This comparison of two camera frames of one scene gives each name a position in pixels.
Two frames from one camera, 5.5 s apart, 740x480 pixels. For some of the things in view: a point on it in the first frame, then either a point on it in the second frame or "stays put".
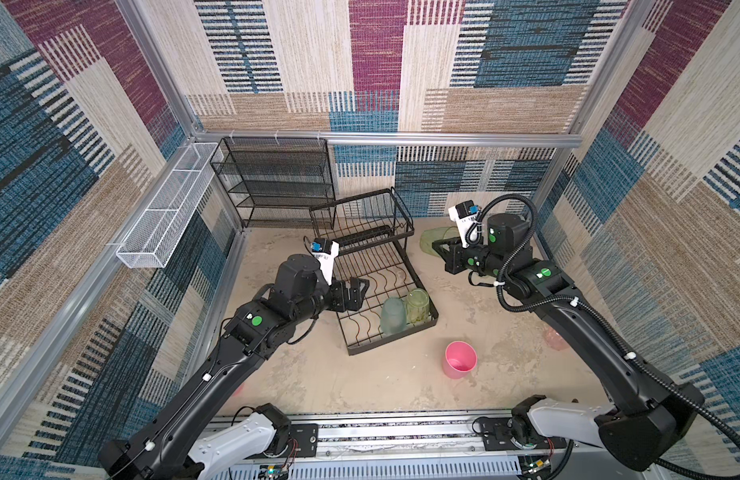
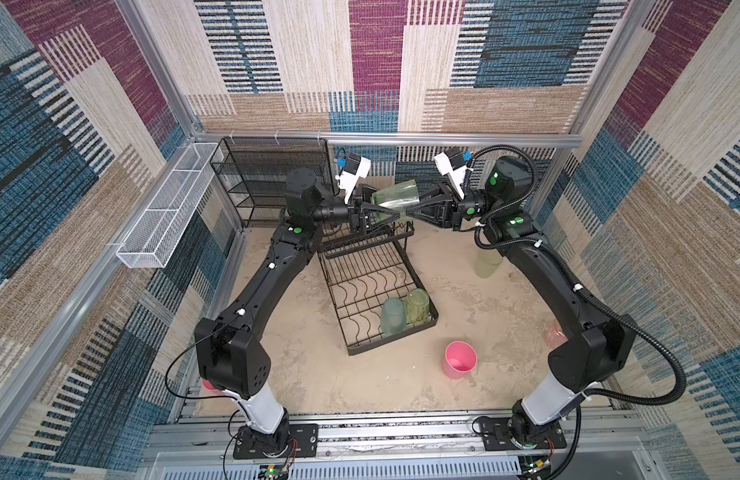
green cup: (432, 235) -> (397, 198)
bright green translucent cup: (417, 306) stays put
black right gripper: (452, 255) -> (436, 206)
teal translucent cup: (393, 315) stays put
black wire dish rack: (366, 227) stays put
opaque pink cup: (459, 359) stays put
